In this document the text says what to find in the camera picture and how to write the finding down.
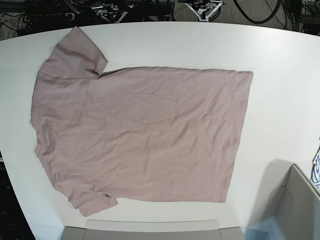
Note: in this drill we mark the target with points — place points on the translucent blue object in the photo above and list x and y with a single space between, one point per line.
267 229

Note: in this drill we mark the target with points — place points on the grey tray at bottom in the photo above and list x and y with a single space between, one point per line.
176 230

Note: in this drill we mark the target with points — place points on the mauve pink T-shirt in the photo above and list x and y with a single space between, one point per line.
157 134

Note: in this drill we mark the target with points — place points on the blue white striped cloth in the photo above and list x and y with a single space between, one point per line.
315 173

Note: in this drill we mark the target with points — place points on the grey box at right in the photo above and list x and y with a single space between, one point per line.
296 207

